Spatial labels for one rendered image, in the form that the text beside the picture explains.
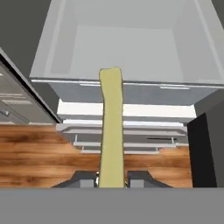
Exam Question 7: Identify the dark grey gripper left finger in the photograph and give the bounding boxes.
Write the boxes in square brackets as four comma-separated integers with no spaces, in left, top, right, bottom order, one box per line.
[51,171,99,189]

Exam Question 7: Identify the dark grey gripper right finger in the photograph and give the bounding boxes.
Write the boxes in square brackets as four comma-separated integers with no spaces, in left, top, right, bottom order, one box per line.
[127,171,173,189]

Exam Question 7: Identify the yellow butter stick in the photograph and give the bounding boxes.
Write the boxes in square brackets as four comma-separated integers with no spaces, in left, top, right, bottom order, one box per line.
[97,66,126,189]

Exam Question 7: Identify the grey fridge drawer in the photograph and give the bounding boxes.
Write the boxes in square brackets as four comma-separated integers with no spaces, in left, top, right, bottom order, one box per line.
[46,80,221,107]

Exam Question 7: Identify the grey fridge door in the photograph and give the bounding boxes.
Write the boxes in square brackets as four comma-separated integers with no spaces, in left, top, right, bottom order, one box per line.
[0,46,63,126]

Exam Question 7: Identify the black cabinet side panel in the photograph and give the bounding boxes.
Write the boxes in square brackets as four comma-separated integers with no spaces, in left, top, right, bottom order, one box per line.
[186,97,224,189]

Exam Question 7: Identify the silver bar handle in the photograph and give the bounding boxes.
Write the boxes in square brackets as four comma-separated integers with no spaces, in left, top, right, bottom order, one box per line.
[80,146,161,156]
[73,134,178,149]

